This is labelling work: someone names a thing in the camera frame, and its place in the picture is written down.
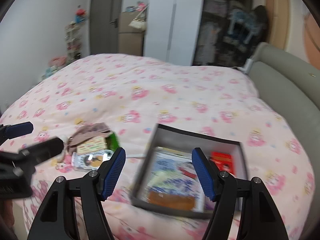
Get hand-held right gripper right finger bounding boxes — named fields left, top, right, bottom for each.
left=191, top=147, right=289, bottom=240

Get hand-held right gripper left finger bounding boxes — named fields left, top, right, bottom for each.
left=27, top=147, right=126, bottom=240

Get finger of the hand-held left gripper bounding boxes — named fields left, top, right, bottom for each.
left=0, top=121, right=34, bottom=146
left=0, top=137, right=64, bottom=166

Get clear packaged item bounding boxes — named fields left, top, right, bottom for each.
left=72, top=149, right=115, bottom=172

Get green packet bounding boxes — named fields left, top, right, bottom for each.
left=106, top=131, right=121, bottom=153

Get black storage box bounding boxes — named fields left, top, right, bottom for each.
left=130, top=123, right=250, bottom=220

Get mauve soft pouch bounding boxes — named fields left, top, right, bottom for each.
left=66, top=122, right=113, bottom=154

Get red packet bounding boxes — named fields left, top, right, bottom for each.
left=209, top=151, right=237, bottom=175

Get orange flat packet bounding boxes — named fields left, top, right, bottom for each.
left=147, top=190, right=197, bottom=211

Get pink toy pile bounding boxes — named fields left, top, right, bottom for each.
left=41, top=56, right=68, bottom=80

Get pink printed blanket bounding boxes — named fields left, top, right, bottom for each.
left=0, top=53, right=316, bottom=240

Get white shelf rack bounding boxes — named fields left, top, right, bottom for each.
left=65, top=24, right=83, bottom=63

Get grey upholstered headboard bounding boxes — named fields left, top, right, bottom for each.
left=247, top=42, right=320, bottom=180

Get black wardrobe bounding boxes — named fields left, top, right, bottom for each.
left=192, top=0, right=269, bottom=68

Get red blue toy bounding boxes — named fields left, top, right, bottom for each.
left=74, top=5, right=87, bottom=24

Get cardboard box by door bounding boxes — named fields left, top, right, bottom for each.
left=117, top=11, right=147, bottom=57

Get grey door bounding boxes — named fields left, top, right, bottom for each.
left=89, top=0, right=125, bottom=58

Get white wardrobe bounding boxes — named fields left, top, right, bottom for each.
left=144, top=0, right=205, bottom=67

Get cream handbag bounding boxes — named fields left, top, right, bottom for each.
left=128, top=9, right=147, bottom=30

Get colourful small toys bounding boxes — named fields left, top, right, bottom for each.
left=125, top=1, right=149, bottom=13

